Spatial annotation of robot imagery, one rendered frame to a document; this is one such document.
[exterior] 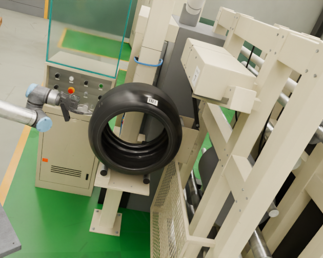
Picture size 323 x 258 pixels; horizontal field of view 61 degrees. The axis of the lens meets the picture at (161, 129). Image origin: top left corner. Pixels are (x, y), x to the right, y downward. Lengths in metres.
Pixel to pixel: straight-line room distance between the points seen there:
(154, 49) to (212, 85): 0.67
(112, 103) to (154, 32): 0.53
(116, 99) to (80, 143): 1.08
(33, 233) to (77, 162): 0.68
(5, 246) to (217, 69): 1.42
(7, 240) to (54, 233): 0.84
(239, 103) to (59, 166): 1.97
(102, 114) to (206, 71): 0.66
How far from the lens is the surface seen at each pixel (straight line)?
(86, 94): 2.36
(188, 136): 1.98
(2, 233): 1.85
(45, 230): 2.63
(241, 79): 1.28
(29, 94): 1.72
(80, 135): 2.52
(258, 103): 1.33
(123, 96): 1.55
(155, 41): 1.80
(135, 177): 1.97
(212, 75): 1.23
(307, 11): 13.57
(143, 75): 1.85
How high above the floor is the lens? 2.02
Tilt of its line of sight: 27 degrees down
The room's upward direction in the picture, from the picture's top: 18 degrees clockwise
